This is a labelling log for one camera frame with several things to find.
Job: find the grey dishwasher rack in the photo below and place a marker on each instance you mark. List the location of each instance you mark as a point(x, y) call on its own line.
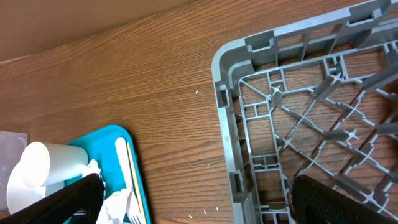
point(317, 97)

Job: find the teal plastic tray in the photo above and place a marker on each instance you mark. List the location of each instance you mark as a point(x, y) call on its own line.
point(100, 146)

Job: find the white plastic fork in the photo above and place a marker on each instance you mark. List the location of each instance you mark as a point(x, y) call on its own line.
point(133, 211)

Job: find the white paper cup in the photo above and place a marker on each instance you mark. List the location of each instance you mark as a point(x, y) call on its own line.
point(45, 164)

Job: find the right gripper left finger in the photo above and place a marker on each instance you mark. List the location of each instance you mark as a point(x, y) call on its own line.
point(79, 202)

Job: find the wooden chopstick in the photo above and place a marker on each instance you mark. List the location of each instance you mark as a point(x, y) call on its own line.
point(136, 185)

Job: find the white paper bowl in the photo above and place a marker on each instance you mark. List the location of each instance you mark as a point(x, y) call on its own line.
point(19, 196)

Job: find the clear plastic bin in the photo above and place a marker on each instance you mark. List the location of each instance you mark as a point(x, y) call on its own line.
point(12, 146)

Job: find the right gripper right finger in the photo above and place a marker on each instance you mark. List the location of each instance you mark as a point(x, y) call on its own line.
point(315, 203)

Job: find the white tissue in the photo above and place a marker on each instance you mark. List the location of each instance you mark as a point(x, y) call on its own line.
point(114, 207)

